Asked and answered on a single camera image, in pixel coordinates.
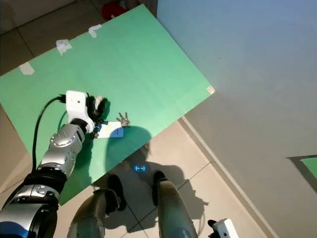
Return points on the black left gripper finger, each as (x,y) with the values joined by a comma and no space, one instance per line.
(106,106)

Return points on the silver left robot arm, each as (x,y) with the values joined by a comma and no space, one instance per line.
(62,148)

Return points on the keys with white card tag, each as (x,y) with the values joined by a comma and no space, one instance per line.
(111,130)

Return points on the grey right robot leg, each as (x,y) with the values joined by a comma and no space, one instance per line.
(173,213)

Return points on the grey robot leg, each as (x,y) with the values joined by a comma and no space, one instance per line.
(173,213)
(86,218)

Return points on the green table cover sheet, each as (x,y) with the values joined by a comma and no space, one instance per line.
(143,74)

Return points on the white masking tape piece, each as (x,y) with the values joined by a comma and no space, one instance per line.
(26,68)
(94,30)
(63,46)

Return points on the red plastic container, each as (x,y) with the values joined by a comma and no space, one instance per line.
(113,10)

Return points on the grey left robot leg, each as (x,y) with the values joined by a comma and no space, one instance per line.
(86,218)

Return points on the small beige corner tape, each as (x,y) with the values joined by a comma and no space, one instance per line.
(210,89)

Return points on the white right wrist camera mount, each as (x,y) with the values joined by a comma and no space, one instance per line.
(225,229)

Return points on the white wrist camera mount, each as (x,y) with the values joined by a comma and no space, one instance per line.
(77,104)
(225,229)

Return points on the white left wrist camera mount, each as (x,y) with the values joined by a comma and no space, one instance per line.
(77,104)

